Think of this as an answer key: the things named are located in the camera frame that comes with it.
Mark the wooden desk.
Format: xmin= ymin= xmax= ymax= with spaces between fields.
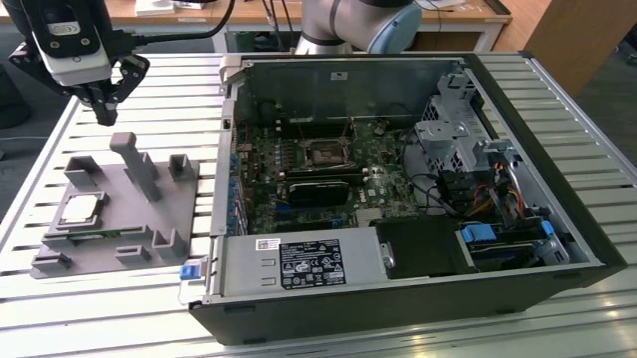
xmin=208 ymin=0 xmax=513 ymax=53
xmin=0 ymin=0 xmax=222 ymax=48

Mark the silver drive cage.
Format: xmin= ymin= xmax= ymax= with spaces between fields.
xmin=412 ymin=72 xmax=497 ymax=172

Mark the small silver heat sink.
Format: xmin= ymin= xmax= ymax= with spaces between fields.
xmin=356 ymin=208 xmax=383 ymax=227

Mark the yellow orange wire bundle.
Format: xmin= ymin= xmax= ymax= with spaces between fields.
xmin=467 ymin=160 xmax=526 ymax=219

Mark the blue disk carrier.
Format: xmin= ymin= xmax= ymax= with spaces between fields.
xmin=459 ymin=222 xmax=497 ymax=245

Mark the green RAM stick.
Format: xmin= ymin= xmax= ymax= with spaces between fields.
xmin=67 ymin=229 xmax=142 ymax=239

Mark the silver CPU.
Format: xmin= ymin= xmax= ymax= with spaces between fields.
xmin=57 ymin=195 xmax=100 ymax=224

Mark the black RAM stick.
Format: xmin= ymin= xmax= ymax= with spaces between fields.
xmin=282 ymin=167 xmax=364 ymax=183

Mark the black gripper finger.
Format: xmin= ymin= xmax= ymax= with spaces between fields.
xmin=104 ymin=55 xmax=150 ymax=127
xmin=6 ymin=43 xmax=108 ymax=127

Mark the black CPU socket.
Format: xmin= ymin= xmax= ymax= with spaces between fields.
xmin=300 ymin=138 xmax=352 ymax=168

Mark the green motherboard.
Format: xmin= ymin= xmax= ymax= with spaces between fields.
xmin=230 ymin=119 xmax=424 ymax=236

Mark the small black graphics card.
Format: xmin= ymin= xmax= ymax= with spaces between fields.
xmin=285 ymin=180 xmax=352 ymax=210

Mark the black RAM slot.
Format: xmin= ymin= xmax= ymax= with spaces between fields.
xmin=277 ymin=121 xmax=357 ymax=139

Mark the grey parts rack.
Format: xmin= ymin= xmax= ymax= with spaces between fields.
xmin=29 ymin=131 xmax=202 ymax=280

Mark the black PC case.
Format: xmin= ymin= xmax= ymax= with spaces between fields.
xmin=185 ymin=51 xmax=627 ymax=346

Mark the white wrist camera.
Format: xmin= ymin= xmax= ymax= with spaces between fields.
xmin=29 ymin=0 xmax=110 ymax=87

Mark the wooden cabinet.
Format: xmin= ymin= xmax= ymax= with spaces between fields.
xmin=491 ymin=0 xmax=637 ymax=98

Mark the metal socket cover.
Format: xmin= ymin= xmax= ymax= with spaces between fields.
xmin=296 ymin=117 xmax=349 ymax=145

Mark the silver power supply unit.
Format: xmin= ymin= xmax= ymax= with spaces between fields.
xmin=202 ymin=227 xmax=393 ymax=299

